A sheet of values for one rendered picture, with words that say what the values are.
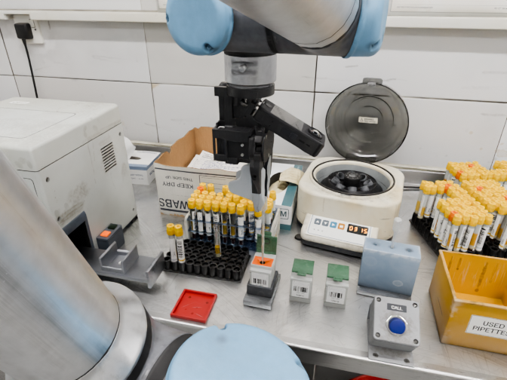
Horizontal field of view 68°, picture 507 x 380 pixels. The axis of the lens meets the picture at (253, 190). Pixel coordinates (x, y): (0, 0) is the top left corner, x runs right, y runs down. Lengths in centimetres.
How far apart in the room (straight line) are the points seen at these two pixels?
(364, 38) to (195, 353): 31
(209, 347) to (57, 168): 52
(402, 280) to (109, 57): 106
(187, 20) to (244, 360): 32
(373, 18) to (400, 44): 75
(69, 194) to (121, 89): 63
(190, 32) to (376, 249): 51
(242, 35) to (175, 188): 61
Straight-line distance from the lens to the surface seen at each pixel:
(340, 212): 88
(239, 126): 58
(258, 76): 53
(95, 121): 85
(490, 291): 86
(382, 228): 89
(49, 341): 29
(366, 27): 38
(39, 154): 74
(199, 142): 121
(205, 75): 121
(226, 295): 76
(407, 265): 76
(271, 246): 73
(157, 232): 96
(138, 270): 79
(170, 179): 96
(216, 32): 41
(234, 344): 34
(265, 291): 73
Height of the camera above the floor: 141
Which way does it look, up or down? 28 degrees down
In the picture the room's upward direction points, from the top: straight up
